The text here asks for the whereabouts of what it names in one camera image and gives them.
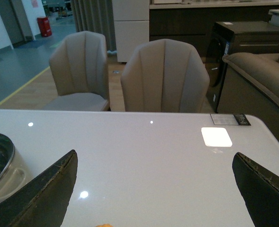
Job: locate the beige chair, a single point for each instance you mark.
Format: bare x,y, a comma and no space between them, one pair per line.
164,76
79,67

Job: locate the grey curtain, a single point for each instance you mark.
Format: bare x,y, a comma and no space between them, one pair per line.
95,16

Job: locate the table label sticker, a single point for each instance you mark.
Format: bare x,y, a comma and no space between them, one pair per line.
230,119

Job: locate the red box on floor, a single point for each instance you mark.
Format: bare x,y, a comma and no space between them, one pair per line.
44,26

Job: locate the beige chair on left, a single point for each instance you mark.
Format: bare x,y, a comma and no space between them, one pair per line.
79,67

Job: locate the dark kitchen counter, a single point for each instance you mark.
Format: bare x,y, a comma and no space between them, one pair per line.
193,25

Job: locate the beige electric cooking pot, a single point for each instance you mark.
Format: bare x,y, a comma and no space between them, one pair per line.
14,172

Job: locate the white tall cabinet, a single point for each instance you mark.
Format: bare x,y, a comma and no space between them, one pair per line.
131,23

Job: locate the grey-brown sofa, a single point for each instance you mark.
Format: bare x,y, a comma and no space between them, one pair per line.
251,86

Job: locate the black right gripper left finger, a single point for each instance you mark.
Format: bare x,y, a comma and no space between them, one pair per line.
43,201

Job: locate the beige chair on right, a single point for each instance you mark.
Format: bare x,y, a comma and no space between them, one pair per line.
164,76

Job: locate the yellow corn cob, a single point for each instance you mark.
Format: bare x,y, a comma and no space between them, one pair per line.
104,225

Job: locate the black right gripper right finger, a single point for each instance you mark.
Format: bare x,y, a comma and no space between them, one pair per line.
259,188

